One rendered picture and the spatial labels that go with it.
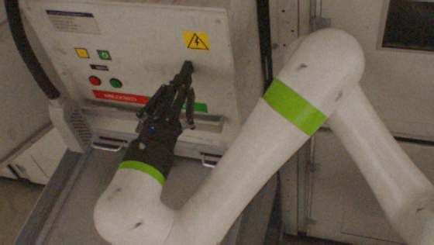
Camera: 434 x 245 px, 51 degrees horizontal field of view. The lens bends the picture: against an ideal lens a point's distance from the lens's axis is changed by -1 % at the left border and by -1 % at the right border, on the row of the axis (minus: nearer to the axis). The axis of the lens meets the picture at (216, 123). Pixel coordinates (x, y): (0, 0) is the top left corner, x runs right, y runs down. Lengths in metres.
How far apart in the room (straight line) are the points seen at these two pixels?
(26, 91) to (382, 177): 1.04
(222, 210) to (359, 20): 0.56
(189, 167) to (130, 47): 0.43
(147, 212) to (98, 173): 0.62
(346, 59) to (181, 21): 0.36
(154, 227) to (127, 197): 0.07
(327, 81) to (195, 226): 0.34
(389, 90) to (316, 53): 0.52
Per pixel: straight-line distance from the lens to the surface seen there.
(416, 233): 0.97
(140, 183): 0.83
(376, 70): 1.24
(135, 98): 1.22
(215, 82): 1.07
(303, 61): 0.79
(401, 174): 1.04
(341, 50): 0.79
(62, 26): 1.14
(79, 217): 1.36
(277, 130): 0.79
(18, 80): 1.49
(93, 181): 1.41
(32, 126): 1.60
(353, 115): 0.98
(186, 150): 1.31
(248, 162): 0.80
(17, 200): 2.62
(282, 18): 1.18
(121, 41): 1.08
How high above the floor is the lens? 1.94
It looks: 50 degrees down
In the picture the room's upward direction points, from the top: 12 degrees counter-clockwise
